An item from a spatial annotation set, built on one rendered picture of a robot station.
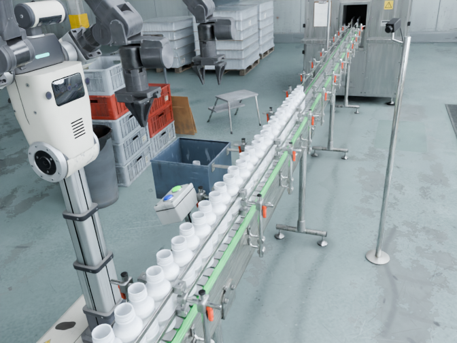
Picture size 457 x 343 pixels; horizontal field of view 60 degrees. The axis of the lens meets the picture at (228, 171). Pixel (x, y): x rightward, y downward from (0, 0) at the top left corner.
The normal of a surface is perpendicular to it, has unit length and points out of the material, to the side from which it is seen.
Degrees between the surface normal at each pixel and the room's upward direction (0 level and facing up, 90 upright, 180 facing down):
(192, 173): 90
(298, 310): 0
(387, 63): 90
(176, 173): 90
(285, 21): 90
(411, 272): 0
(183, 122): 99
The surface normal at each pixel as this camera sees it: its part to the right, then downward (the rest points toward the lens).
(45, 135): -0.33, 0.59
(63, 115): 0.93, 0.11
